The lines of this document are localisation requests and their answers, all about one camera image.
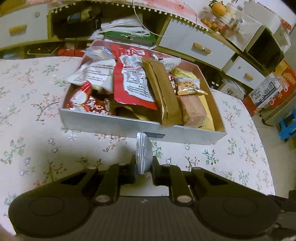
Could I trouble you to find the silver foil packet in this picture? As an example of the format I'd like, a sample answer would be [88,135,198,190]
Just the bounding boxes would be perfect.
[135,133,153,175]

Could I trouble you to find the red clear snack bag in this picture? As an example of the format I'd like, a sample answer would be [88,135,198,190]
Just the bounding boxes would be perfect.
[111,44,158,110]

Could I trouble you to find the white printed snack packet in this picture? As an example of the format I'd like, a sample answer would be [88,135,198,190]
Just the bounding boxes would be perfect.
[67,59,116,94]

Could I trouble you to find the gold long snack bar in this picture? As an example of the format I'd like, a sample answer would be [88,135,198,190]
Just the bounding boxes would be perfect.
[142,58,183,127]

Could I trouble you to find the pink brown wrapped cake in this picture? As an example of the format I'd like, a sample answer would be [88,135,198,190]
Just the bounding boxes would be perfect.
[177,95,209,128]

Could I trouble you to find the blue plastic stool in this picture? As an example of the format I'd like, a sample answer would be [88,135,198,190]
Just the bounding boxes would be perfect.
[279,109,296,142]

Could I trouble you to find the white pink cardboard box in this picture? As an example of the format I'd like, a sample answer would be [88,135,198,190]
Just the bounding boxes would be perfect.
[60,40,226,145]

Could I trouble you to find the red white packets in box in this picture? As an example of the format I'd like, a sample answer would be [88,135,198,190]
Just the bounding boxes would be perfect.
[65,81,115,115]

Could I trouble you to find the floral tablecloth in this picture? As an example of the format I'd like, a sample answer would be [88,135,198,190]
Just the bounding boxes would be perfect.
[1,57,275,233]

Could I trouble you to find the small cookie packet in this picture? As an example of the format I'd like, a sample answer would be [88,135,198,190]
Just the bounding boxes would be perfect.
[175,77,208,96]

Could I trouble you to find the white milk carton box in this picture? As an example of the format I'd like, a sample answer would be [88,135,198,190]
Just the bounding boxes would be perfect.
[249,73,283,108]

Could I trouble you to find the white blue snack packet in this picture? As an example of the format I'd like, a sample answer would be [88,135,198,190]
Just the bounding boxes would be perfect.
[82,46,114,61]

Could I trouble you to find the white drawer right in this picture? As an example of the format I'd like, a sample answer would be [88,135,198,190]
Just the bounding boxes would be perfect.
[223,56,265,89]

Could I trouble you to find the white drawer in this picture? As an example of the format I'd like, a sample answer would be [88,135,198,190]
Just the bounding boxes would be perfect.
[1,4,48,48]
[223,56,265,89]
[159,19,235,69]

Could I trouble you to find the white drawer middle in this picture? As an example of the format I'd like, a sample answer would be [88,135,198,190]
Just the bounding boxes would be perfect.
[159,19,235,69]

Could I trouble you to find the stack of papers and bags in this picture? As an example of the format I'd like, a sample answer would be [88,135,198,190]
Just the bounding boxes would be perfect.
[91,15,157,47]

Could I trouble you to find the white drawer left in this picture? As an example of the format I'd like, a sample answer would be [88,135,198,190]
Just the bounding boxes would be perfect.
[1,4,48,48]

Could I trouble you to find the orange fruit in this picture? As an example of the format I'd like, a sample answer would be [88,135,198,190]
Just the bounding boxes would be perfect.
[209,0,226,16]

